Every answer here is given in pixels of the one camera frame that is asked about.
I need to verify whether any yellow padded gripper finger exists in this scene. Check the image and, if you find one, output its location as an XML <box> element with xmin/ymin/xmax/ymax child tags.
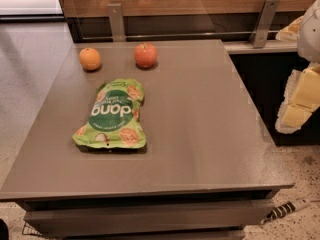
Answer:
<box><xmin>275</xmin><ymin>16</ymin><xmax>302</xmax><ymax>42</ymax></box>
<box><xmin>275</xmin><ymin>65</ymin><xmax>320</xmax><ymax>134</ymax></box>

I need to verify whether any orange fruit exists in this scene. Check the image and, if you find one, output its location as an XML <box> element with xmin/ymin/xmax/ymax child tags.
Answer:
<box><xmin>79</xmin><ymin>48</ymin><xmax>101</xmax><ymax>71</ymax></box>

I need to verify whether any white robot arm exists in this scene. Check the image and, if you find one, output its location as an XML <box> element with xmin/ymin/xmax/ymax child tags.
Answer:
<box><xmin>275</xmin><ymin>0</ymin><xmax>320</xmax><ymax>134</ymax></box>

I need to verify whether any red apple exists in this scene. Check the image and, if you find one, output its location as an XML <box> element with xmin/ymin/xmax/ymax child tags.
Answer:
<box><xmin>134</xmin><ymin>43</ymin><xmax>157</xmax><ymax>68</ymax></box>

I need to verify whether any green dang chips bag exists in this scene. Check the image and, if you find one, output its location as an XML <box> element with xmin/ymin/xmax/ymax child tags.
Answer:
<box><xmin>72</xmin><ymin>78</ymin><xmax>146</xmax><ymax>149</ymax></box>

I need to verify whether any right metal bracket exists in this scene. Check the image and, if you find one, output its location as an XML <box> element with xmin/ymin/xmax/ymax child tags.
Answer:
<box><xmin>249</xmin><ymin>0</ymin><xmax>280</xmax><ymax>48</ymax></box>

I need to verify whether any metal bracket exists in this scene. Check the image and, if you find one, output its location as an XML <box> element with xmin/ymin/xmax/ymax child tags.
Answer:
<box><xmin>107</xmin><ymin>3</ymin><xmax>126</xmax><ymax>42</ymax></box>
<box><xmin>249</xmin><ymin>0</ymin><xmax>280</xmax><ymax>48</ymax></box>

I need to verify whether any striped power strip cable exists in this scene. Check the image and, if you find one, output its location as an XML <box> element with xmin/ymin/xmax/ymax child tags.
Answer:
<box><xmin>260</xmin><ymin>197</ymin><xmax>312</xmax><ymax>225</ymax></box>

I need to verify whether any left metal bracket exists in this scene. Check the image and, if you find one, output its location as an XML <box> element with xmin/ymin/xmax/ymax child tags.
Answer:
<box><xmin>107</xmin><ymin>3</ymin><xmax>126</xmax><ymax>42</ymax></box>

